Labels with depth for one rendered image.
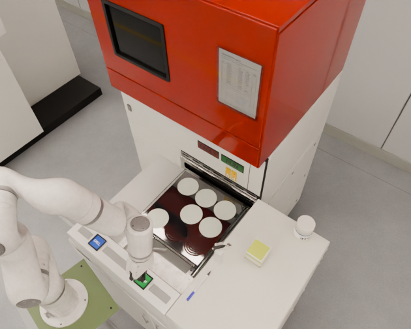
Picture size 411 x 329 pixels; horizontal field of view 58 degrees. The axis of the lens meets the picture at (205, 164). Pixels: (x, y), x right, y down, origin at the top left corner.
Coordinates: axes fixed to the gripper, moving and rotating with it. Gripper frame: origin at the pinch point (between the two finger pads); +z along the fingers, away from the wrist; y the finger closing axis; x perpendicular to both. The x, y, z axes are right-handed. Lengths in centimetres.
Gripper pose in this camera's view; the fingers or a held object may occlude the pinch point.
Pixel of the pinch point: (141, 276)
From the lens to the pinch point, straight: 145.2
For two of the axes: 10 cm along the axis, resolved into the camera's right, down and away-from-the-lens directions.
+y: -6.0, 4.9, -6.3
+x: 7.9, 4.7, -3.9
